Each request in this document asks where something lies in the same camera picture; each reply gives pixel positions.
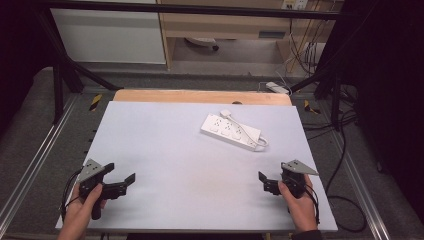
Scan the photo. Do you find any white plug with cable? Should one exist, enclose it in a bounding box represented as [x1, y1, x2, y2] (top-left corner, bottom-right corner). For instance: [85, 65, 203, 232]
[219, 109, 270, 148]

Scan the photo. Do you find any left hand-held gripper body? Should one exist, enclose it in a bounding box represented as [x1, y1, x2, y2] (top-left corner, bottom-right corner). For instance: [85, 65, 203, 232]
[77, 158, 128, 221]

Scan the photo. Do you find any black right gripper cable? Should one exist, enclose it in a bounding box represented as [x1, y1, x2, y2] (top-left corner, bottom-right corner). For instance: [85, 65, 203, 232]
[303, 183, 322, 225]

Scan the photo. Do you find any white cabinet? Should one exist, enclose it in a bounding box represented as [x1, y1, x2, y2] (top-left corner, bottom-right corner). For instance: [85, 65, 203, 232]
[49, 7, 167, 65]

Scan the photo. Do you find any person's right hand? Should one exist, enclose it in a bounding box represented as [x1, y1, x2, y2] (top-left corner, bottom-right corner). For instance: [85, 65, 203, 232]
[277, 174, 318, 234]

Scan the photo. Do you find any white wall socket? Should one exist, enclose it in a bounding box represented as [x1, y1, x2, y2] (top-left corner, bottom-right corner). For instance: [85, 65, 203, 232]
[281, 0, 309, 11]

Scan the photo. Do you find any wooden table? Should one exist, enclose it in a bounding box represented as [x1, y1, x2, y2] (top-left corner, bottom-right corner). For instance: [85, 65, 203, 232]
[112, 88, 293, 107]

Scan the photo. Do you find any person's left hand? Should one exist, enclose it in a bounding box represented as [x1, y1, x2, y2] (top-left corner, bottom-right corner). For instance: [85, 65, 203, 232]
[64, 182, 108, 229]

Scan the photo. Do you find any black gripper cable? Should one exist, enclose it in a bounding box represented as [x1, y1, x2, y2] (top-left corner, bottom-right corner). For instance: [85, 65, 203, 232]
[303, 183, 322, 225]
[59, 169, 83, 222]

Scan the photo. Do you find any bundle of hanging cables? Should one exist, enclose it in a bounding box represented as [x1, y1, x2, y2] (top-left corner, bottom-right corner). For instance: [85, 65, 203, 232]
[285, 9, 323, 75]

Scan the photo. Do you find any black floor cable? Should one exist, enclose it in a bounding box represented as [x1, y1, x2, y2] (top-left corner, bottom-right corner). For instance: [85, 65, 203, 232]
[302, 109, 368, 234]

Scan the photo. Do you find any white floor power strip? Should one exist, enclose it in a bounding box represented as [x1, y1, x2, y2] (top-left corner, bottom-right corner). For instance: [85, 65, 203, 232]
[265, 81, 291, 96]

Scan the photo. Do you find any aluminium floor rail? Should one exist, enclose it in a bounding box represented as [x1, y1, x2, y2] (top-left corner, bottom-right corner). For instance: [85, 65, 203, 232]
[0, 95, 80, 228]
[327, 131, 392, 240]

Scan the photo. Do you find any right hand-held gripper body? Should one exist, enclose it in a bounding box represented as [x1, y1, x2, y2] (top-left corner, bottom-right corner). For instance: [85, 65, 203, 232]
[280, 159, 320, 200]

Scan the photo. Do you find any black metal frame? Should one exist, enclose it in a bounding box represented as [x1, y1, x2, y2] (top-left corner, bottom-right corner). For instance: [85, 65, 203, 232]
[34, 0, 346, 132]

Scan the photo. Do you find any white chair base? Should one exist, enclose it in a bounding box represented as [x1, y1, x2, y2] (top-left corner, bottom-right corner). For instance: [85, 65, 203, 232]
[184, 36, 221, 52]

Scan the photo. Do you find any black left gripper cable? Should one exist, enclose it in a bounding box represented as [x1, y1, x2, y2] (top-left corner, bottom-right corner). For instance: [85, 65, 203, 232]
[59, 169, 83, 222]

